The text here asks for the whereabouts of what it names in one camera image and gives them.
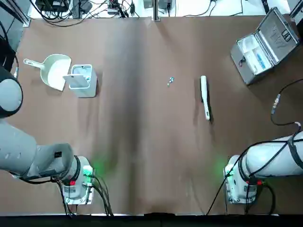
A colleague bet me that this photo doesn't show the white hand brush black bristles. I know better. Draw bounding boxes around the white hand brush black bristles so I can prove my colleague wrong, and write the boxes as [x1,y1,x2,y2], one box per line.
[200,75,212,122]

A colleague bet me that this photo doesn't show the pale green plastic dustpan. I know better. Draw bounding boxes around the pale green plastic dustpan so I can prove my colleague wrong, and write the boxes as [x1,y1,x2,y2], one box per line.
[23,53,72,91]

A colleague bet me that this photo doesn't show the white flip-lid trash can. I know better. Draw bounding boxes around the white flip-lid trash can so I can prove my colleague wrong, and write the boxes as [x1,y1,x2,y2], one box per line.
[62,63,98,98]

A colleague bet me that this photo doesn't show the silver aluminium case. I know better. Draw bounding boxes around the silver aluminium case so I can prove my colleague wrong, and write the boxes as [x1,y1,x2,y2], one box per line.
[230,7,300,86]

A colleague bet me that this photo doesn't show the blue white medicine box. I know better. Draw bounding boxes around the blue white medicine box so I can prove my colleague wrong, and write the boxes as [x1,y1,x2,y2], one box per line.
[254,51,265,70]

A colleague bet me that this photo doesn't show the black box device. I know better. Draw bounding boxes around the black box device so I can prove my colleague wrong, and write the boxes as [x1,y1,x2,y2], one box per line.
[35,0,79,13]

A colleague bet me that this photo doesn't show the black cable bundle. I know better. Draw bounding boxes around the black cable bundle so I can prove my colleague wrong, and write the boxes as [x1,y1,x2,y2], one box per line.
[89,174,115,217]

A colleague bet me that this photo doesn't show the aluminium post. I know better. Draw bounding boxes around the aluminium post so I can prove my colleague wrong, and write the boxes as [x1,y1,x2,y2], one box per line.
[152,0,160,22]

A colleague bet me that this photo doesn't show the black cable with metal connector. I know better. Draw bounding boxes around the black cable with metal connector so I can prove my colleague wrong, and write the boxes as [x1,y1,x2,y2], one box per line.
[13,53,20,79]
[270,79,303,126]

